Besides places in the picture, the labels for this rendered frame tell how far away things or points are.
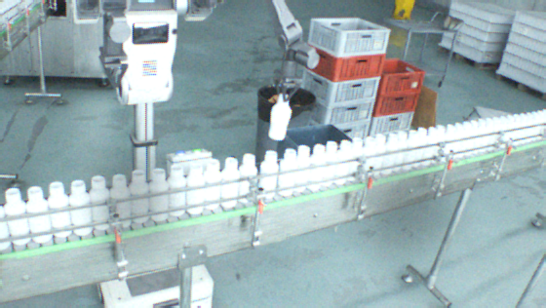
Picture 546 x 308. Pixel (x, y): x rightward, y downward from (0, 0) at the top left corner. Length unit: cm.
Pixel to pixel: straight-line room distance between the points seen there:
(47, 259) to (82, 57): 384
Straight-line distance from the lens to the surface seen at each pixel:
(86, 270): 148
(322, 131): 235
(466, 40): 872
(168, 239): 148
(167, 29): 183
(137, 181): 137
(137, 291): 227
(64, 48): 511
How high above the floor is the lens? 189
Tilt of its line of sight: 27 degrees down
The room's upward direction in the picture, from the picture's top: 8 degrees clockwise
